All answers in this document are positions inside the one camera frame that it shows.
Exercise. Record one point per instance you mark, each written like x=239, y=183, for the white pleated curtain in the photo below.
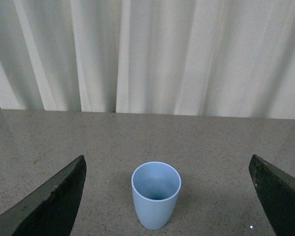
x=226, y=58

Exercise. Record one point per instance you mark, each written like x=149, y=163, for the light blue plastic cup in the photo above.
x=155, y=188

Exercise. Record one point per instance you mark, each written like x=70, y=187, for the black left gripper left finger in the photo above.
x=51, y=209

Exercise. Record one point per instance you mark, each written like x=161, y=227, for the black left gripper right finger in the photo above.
x=276, y=192

